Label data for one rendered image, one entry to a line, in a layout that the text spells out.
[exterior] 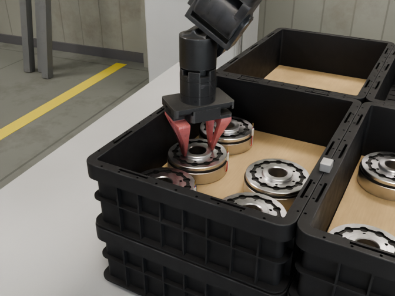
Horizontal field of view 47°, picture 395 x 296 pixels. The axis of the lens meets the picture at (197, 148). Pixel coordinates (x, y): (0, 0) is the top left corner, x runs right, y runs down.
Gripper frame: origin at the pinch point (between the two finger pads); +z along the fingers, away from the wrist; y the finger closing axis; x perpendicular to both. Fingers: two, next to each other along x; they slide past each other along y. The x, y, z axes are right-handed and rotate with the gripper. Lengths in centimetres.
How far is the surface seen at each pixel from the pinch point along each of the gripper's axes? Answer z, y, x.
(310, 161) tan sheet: 4.0, -19.5, 5.7
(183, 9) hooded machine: 25, -75, -197
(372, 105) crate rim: -6.0, -29.6, 7.7
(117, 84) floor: 88, -44, -252
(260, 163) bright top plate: 0.9, -8.2, 7.3
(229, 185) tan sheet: 4.1, -2.7, 7.0
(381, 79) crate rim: -6.0, -39.6, -1.3
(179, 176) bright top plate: 0.9, 5.5, 5.7
